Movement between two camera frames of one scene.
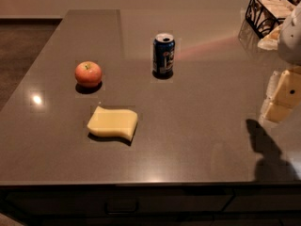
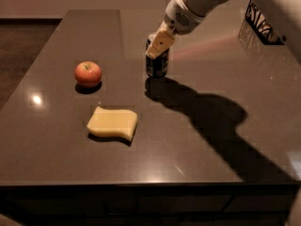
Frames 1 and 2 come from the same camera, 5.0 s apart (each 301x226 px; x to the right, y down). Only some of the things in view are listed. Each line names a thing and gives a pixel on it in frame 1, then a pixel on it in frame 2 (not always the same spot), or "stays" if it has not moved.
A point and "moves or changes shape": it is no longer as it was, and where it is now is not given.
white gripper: [291, 41] to [178, 19]
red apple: [87, 74] stays
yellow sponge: [118, 122] stays
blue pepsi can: [163, 56] moves or changes shape
